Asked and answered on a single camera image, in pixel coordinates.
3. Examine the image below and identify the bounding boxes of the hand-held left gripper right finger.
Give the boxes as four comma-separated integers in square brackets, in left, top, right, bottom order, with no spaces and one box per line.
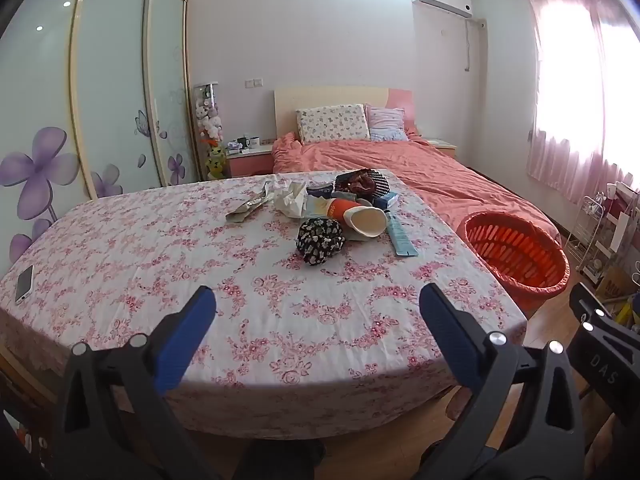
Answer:
[419,283,588,480]

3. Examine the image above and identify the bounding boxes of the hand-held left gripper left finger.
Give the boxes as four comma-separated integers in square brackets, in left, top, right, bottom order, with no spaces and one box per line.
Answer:
[50,285,218,480]

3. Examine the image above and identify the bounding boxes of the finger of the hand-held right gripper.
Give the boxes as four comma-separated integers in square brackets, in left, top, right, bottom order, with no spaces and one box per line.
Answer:
[569,282,640,348]

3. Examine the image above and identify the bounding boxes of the red plastic basket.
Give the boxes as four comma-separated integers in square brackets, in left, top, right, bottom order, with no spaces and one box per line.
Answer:
[456,210,571,312]

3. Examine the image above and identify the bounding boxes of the blue tube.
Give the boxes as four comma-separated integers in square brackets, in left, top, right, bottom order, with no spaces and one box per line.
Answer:
[385,210,419,257]

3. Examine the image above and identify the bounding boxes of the foil wrapper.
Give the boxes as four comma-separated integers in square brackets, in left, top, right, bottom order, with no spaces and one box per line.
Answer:
[225,180,276,222]

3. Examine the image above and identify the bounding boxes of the orange paper cup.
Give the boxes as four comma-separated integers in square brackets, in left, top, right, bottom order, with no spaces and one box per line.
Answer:
[326,197,389,241]

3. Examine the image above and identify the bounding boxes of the black floral cloth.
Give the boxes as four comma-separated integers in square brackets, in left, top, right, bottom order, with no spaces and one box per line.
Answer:
[295,217,346,267]

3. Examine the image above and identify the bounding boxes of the black dotted pouch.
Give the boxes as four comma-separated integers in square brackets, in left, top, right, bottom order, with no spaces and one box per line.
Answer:
[367,170,392,196]

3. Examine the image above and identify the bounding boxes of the white tissue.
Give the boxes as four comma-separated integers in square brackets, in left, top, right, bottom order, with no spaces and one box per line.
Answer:
[272,181,309,219]

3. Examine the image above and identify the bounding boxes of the pale blue packet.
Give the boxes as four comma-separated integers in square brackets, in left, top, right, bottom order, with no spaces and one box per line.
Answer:
[302,195,331,219]

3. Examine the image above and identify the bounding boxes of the person's right forearm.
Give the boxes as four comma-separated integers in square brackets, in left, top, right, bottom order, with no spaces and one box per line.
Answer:
[585,415,640,480]

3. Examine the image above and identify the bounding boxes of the yellow box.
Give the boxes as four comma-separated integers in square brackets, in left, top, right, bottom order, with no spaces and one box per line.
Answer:
[615,300,639,326]

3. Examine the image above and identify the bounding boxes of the cardboard box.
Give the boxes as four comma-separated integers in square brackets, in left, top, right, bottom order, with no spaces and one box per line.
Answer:
[597,265,636,304]

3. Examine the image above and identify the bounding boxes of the red paper bag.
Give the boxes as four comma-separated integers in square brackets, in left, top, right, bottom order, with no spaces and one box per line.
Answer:
[605,182,640,257]

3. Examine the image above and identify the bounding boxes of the bed with salmon cover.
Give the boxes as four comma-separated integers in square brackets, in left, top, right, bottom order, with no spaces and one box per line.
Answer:
[271,131,561,242]

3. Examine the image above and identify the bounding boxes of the white smartphone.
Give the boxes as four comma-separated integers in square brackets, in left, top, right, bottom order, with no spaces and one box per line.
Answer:
[14,265,35,306]

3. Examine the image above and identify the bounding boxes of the yellow green plush toy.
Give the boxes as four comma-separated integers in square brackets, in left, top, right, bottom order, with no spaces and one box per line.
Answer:
[205,141,229,180]

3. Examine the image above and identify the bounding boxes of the cream nightstand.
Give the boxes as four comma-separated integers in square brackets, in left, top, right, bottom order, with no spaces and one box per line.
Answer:
[427,138,458,161]

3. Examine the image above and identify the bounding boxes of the pink nightstand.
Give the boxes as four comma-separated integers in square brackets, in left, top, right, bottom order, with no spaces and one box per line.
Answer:
[226,144,275,179]

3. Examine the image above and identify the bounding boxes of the pink curtain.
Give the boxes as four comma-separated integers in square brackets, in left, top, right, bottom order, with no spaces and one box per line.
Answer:
[525,0,640,206]

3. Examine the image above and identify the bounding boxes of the pale plush toys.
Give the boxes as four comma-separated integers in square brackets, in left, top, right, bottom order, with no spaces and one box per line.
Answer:
[195,101,224,142]

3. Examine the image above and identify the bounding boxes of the pink striped pillow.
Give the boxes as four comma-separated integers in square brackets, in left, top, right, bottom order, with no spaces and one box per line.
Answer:
[365,105,409,142]

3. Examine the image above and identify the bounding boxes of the floral pillow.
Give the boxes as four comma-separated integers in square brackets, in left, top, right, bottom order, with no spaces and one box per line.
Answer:
[296,104,371,144]

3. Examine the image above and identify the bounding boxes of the clear display tube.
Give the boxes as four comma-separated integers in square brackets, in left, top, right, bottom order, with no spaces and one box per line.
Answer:
[193,82,221,111]

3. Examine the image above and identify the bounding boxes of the wardrobe with flower-print sliding doors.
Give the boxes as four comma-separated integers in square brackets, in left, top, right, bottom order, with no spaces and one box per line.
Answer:
[0,0,201,271]

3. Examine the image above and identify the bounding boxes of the cream and pink bed headboard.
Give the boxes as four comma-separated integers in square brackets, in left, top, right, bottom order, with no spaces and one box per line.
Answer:
[274,86,415,137]

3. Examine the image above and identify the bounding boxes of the white wire rack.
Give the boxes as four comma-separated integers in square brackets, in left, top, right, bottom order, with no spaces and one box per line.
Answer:
[569,195,609,282]

